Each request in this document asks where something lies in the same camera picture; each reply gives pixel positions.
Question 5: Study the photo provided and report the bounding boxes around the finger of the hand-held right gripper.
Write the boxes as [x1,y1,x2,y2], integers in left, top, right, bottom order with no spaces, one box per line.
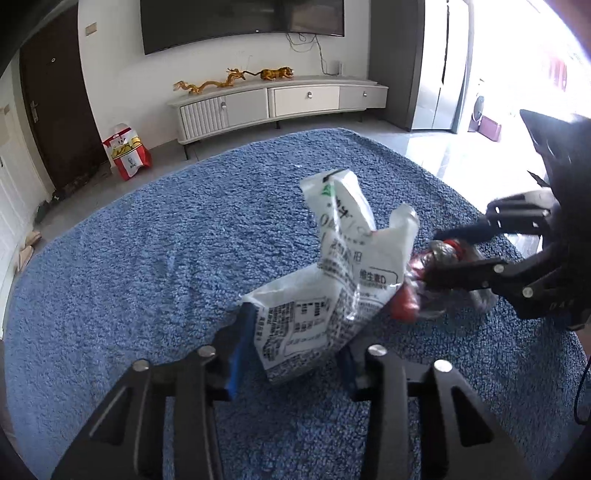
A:
[442,189,555,246]
[421,257,511,296]

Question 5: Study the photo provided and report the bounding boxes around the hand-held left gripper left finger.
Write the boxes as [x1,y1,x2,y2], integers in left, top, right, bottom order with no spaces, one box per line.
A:
[51,307,260,480]

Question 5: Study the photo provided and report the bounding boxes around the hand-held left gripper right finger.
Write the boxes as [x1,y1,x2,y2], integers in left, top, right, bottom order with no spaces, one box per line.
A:
[336,342,523,480]

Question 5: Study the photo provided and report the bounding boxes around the crushed clear and red bottle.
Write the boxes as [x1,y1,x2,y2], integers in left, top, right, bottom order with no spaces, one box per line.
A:
[390,237,500,325]

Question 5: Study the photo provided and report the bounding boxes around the white printed plastic bag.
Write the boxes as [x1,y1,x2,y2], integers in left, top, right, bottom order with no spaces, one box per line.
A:
[239,169,421,385]

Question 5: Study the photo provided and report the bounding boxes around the purple box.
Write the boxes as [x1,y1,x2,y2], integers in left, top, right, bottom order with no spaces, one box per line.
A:
[477,114,504,142]

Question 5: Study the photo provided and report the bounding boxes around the white washing machine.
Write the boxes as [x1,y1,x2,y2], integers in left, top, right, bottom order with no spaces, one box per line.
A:
[468,79,486,134]

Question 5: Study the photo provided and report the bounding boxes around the blue shaggy rug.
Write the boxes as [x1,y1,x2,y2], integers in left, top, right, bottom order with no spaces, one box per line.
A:
[2,127,590,480]

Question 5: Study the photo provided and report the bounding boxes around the silver refrigerator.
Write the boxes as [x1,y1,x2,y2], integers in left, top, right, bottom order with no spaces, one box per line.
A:
[410,0,470,136]

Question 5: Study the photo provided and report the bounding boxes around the white tv cabinet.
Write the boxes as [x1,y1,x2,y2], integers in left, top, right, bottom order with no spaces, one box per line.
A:
[167,74,390,160]

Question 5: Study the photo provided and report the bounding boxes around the red and white gift bag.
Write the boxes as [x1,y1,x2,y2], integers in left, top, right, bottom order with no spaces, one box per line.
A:
[102,123,153,182]

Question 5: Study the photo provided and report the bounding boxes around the beige slippers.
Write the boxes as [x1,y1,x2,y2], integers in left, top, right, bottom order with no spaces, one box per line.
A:
[15,230,43,274]

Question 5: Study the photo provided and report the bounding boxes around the gold tiger figurine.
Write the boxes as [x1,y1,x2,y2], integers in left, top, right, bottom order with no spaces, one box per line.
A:
[258,66,296,83]

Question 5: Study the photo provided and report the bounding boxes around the white panelled door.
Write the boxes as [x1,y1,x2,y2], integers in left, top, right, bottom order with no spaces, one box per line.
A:
[0,78,57,303]

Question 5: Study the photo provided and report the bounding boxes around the gold dragon figurine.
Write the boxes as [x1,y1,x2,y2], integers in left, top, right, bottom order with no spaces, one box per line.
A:
[172,68,246,97]

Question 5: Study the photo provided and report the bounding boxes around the dark brown door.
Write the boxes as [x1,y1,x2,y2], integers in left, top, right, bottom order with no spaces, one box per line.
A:
[18,4,110,193]

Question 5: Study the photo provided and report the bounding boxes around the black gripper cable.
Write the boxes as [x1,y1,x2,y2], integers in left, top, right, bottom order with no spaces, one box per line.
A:
[574,354,591,426]

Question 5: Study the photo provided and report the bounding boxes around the black wall cable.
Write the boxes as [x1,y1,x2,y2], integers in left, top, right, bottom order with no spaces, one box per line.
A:
[285,31,328,75]

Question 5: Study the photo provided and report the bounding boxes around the black wall television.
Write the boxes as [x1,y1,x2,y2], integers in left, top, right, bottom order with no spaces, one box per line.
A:
[139,0,346,56]

